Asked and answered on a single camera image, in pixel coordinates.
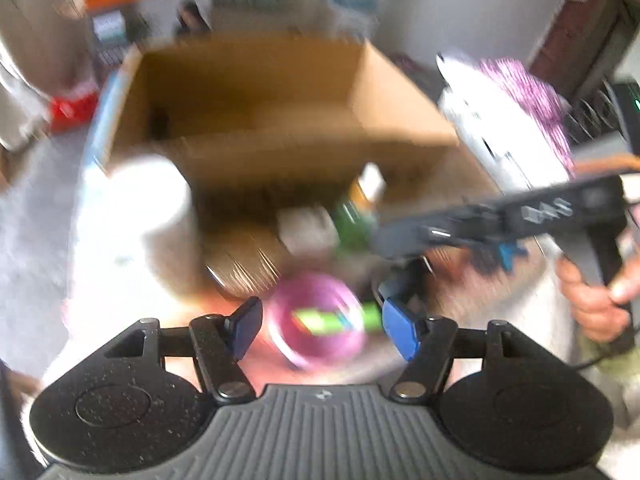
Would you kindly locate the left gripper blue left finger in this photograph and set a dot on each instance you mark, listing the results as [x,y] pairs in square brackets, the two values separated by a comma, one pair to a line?
[219,343]

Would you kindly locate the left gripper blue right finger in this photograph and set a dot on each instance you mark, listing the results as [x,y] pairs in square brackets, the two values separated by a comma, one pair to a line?
[425,342]

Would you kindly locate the green dropper bottle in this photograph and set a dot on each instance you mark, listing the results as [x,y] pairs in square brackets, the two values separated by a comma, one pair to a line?
[354,215]

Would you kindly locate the person right hand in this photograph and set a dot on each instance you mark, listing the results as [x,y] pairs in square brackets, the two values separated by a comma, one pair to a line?
[599,310]

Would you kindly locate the green lip balm stick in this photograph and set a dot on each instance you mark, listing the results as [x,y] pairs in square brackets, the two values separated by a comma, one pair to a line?
[362,318]

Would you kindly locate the magenta round dish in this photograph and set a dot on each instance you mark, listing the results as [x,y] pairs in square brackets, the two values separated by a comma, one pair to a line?
[317,291]

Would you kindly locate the pink checkered cloth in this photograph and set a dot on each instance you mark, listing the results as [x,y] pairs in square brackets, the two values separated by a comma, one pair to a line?
[537,99]

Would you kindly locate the white supplement bottle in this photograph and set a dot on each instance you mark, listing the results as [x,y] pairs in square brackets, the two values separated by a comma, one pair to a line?
[136,225]

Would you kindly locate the white quilted cushion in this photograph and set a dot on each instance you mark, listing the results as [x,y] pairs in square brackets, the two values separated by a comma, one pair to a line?
[506,142]

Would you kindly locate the white power adapter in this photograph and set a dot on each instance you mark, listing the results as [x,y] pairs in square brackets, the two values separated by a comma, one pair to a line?
[307,231]

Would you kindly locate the brown cardboard box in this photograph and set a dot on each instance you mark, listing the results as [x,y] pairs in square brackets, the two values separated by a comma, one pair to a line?
[257,124]

